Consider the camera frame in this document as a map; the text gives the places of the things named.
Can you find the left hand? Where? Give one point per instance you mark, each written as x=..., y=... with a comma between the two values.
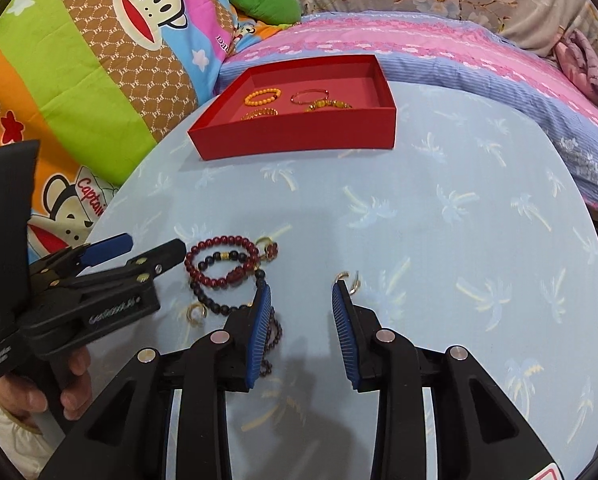
x=22, y=399

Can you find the thin gold bangle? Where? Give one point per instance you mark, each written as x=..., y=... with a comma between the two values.
x=308, y=96

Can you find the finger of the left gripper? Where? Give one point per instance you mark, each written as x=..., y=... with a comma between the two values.
x=145, y=267
x=106, y=250

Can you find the pink folded cloth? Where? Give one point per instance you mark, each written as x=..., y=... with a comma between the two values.
x=579, y=62

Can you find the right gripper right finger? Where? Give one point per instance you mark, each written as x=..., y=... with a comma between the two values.
x=480, y=434

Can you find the purple garnet bead strand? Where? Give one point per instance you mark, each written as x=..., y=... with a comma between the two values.
x=274, y=336

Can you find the colourful monkey cartoon quilt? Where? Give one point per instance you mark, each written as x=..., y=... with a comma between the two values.
x=99, y=83

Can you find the red jewelry tray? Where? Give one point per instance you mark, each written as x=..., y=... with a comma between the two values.
x=254, y=116

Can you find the gold hoop earring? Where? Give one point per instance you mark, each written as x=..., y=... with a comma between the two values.
x=196, y=314
x=353, y=281

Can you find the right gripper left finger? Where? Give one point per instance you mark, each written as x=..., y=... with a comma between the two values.
x=125, y=432

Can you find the pink and blue pillow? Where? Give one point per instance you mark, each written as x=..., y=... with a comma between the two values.
x=425, y=49

